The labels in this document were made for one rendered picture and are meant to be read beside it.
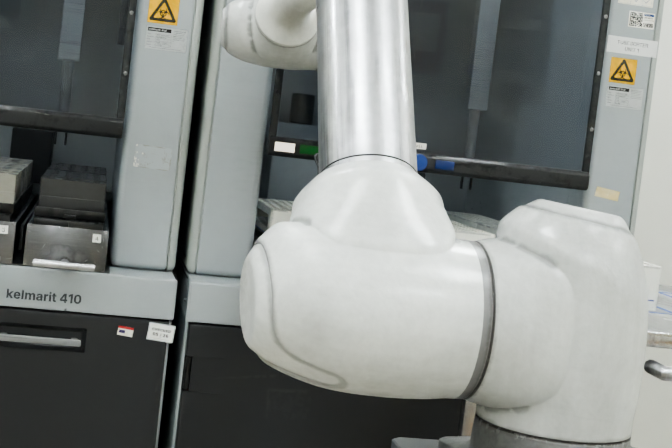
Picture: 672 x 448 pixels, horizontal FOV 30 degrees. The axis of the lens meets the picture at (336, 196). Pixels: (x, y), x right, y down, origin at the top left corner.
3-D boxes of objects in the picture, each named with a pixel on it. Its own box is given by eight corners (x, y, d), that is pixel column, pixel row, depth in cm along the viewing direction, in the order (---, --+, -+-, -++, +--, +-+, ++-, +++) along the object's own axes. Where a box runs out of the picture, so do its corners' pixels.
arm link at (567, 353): (664, 449, 118) (694, 219, 117) (481, 438, 114) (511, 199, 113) (594, 408, 134) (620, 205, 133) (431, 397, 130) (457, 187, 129)
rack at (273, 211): (248, 227, 256) (252, 196, 256) (296, 231, 258) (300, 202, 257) (267, 243, 227) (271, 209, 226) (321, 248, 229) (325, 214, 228)
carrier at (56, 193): (104, 217, 220) (107, 183, 220) (104, 218, 218) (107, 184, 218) (36, 210, 218) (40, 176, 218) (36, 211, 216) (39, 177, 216)
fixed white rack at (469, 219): (432, 236, 289) (436, 209, 288) (474, 240, 291) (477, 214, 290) (470, 251, 260) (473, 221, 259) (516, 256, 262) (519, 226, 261)
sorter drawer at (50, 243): (40, 226, 276) (45, 185, 275) (104, 232, 279) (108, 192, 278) (19, 269, 205) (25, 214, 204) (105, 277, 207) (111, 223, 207)
